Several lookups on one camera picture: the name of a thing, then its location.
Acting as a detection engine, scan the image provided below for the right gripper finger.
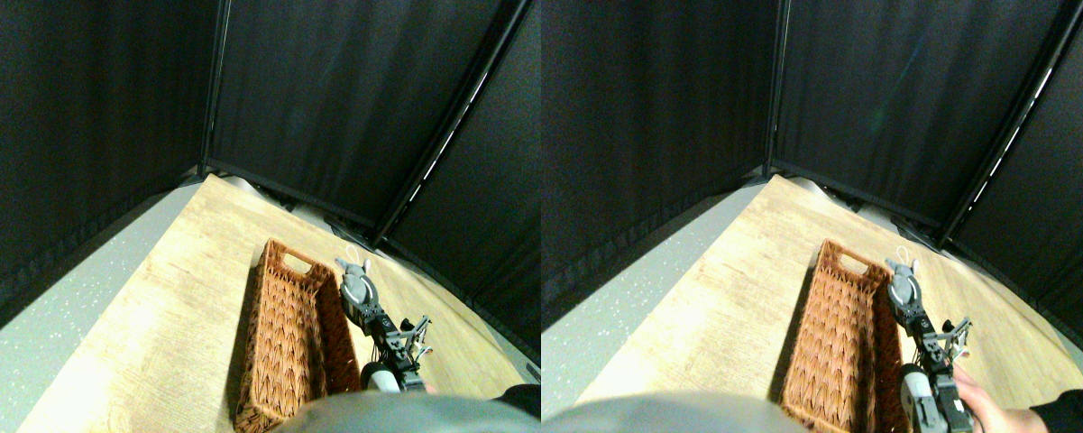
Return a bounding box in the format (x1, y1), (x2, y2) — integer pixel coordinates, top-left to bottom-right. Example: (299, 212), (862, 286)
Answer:
(339, 273), (381, 312)
(887, 273), (926, 312)

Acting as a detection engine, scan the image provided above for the brown wicker basket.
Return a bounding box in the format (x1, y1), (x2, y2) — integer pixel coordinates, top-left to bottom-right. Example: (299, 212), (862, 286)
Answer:
(233, 238), (364, 433)
(780, 238), (912, 433)

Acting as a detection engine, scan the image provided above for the black curtain stand pole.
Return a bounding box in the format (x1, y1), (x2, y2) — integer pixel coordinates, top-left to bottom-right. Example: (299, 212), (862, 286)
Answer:
(368, 0), (537, 249)
(198, 0), (234, 178)
(936, 0), (1083, 249)
(762, 0), (793, 178)

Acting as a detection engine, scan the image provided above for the person's hand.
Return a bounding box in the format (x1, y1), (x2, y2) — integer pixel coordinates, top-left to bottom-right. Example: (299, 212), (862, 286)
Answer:
(952, 365), (1047, 433)

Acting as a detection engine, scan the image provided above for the black bracket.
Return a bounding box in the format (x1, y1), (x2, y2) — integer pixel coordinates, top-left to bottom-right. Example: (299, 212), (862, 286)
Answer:
(388, 314), (435, 362)

